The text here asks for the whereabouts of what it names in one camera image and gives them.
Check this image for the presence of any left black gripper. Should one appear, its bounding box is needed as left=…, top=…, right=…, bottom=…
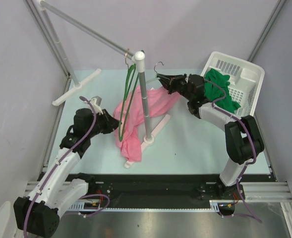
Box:
left=86, top=109, right=121, bottom=138

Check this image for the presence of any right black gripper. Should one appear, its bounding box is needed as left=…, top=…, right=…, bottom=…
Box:
left=156, top=73, right=193, bottom=101

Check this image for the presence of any light green wire hanger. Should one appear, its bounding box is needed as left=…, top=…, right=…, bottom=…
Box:
left=146, top=61, right=164, bottom=84

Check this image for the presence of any pink t shirt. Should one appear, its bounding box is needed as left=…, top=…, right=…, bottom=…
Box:
left=112, top=86, right=180, bottom=163

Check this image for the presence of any green hanger with gold hook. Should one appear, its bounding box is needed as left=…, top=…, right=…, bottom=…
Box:
left=117, top=48, right=146, bottom=142

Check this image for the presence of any green t shirt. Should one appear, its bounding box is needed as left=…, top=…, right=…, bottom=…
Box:
left=204, top=68, right=241, bottom=114

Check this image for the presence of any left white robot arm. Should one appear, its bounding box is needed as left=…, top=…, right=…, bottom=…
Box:
left=13, top=108, right=119, bottom=238

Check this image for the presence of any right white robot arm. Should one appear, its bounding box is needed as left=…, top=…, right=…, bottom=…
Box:
left=157, top=73, right=264, bottom=199

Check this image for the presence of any grey clothes rack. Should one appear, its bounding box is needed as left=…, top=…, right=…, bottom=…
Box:
left=38, top=0, right=171, bottom=169

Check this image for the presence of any white plastic basket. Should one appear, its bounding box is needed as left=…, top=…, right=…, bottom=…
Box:
left=201, top=52, right=265, bottom=116

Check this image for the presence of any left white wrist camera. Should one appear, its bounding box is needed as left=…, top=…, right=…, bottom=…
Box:
left=90, top=96, right=103, bottom=115

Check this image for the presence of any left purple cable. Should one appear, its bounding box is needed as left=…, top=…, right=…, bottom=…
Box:
left=23, top=96, right=98, bottom=238

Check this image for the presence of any purple cable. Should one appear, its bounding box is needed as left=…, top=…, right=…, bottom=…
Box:
left=204, top=78, right=263, bottom=223
left=23, top=96, right=98, bottom=238

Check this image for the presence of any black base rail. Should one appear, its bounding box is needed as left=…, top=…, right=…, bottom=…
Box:
left=38, top=174, right=278, bottom=208

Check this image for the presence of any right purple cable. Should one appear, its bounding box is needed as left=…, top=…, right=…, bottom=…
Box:
left=204, top=78, right=263, bottom=223

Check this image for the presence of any white cable duct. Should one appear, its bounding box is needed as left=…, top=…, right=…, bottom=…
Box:
left=71, top=199, right=238, bottom=216

